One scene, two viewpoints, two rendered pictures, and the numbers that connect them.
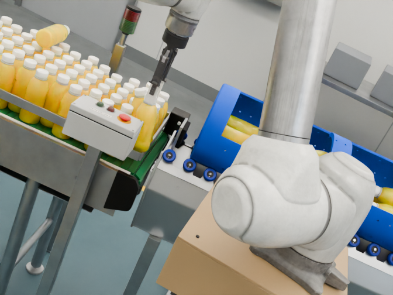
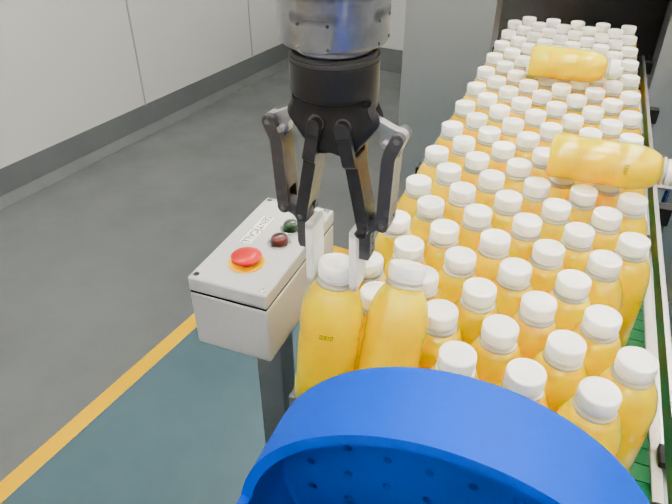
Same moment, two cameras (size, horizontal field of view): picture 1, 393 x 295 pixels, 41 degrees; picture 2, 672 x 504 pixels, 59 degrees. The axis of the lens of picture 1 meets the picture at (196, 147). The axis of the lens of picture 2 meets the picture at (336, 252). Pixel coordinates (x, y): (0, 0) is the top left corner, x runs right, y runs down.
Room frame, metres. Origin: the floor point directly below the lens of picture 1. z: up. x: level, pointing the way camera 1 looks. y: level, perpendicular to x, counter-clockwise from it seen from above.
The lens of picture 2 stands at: (1.72, -0.27, 1.51)
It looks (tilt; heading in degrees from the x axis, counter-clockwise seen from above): 34 degrees down; 111
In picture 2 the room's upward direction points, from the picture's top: straight up
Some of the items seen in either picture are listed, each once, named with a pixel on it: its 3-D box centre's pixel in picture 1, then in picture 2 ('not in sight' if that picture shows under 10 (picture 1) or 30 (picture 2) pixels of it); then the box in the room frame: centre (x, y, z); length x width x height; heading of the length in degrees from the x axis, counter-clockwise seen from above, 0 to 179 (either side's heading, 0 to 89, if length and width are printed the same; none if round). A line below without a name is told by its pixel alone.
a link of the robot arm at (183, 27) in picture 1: (181, 23); (334, 9); (1.54, 0.19, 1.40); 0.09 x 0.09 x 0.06
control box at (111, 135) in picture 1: (103, 126); (268, 272); (1.41, 0.28, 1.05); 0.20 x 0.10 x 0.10; 89
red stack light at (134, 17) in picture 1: (131, 14); not in sight; (2.06, 0.45, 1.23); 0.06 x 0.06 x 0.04
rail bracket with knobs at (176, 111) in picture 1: (175, 124); not in sight; (1.90, 0.11, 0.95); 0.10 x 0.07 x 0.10; 179
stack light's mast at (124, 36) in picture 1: (127, 26); not in sight; (2.06, 0.45, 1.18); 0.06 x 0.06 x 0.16
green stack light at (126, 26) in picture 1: (128, 25); not in sight; (2.06, 0.45, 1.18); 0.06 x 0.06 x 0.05
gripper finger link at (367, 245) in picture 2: not in sight; (375, 236); (1.58, 0.19, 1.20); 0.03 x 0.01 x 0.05; 179
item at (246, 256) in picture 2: (124, 117); (246, 257); (1.41, 0.23, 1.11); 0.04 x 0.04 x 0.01
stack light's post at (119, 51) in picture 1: (82, 157); not in sight; (2.06, 0.45, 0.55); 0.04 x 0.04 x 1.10; 89
